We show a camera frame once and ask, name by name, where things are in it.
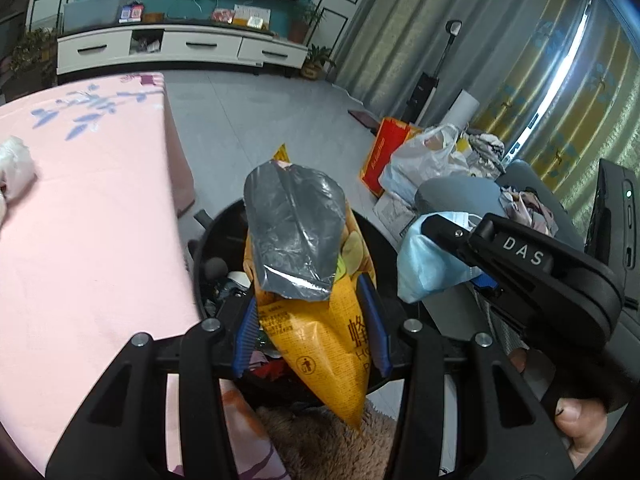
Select yellow chip bag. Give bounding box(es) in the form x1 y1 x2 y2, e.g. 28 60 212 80
243 159 375 429

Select light blue face mask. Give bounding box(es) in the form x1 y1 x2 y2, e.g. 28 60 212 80
397 211 483 304

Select black trash bin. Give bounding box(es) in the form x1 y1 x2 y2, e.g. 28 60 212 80
192 196 417 411

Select person right hand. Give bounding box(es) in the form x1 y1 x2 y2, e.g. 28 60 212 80
506 346 609 470

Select white plastic shopping bag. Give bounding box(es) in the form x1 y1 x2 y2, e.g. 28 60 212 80
378 124 470 205

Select orange red gift box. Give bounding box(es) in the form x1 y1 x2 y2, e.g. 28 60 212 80
359 117 423 197

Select pink floral table cloth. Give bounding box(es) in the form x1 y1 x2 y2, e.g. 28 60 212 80
0 71 292 480

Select upright vacuum cleaner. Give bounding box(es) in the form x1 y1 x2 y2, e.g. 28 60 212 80
401 20 463 126

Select potted plant by cabinet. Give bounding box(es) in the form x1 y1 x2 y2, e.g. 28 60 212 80
300 44 335 80

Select striped window curtain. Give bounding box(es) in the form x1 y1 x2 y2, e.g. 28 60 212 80
332 0 639 230

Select white crumpled tissue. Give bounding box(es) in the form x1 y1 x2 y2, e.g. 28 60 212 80
0 136 36 202

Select white tv cabinet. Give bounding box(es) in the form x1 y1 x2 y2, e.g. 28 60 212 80
56 24 308 76

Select black camera device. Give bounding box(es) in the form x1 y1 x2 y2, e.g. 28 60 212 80
585 158 639 283

